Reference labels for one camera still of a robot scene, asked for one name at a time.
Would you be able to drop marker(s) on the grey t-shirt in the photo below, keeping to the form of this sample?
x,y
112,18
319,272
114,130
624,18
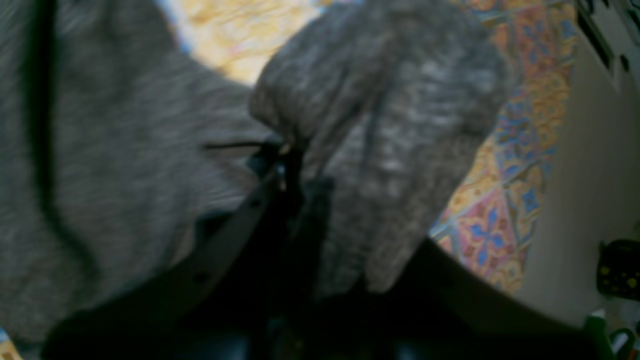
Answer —
x,y
389,100

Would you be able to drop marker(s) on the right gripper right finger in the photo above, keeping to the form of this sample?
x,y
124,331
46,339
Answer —
x,y
436,310

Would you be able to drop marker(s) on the black yellow dotted bag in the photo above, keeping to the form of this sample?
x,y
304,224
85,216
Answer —
x,y
618,270

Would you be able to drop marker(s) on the green box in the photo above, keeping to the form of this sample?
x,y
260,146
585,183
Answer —
x,y
619,344

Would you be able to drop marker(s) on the patterned tablecloth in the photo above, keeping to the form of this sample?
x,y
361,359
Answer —
x,y
510,175

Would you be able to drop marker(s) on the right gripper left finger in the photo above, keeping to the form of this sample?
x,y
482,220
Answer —
x,y
219,303

